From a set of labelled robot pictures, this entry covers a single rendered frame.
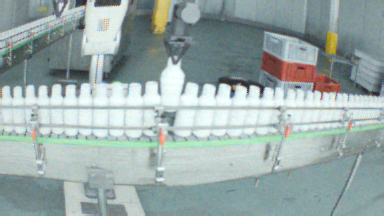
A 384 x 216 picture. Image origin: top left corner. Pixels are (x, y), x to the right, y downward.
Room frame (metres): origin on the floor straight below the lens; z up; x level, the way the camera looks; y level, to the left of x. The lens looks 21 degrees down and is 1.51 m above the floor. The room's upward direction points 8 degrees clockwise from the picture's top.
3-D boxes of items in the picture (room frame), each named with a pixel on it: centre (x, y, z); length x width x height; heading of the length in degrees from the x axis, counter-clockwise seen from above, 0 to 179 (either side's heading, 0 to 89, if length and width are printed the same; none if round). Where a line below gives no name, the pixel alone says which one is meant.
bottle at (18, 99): (0.84, 0.61, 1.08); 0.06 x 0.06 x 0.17
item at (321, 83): (3.89, -1.63, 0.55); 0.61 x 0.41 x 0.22; 114
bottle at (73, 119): (0.92, 0.39, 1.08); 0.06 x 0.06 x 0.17
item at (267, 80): (3.54, -1.01, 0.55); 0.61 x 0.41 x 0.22; 118
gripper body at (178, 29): (1.06, 0.07, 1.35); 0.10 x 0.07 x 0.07; 21
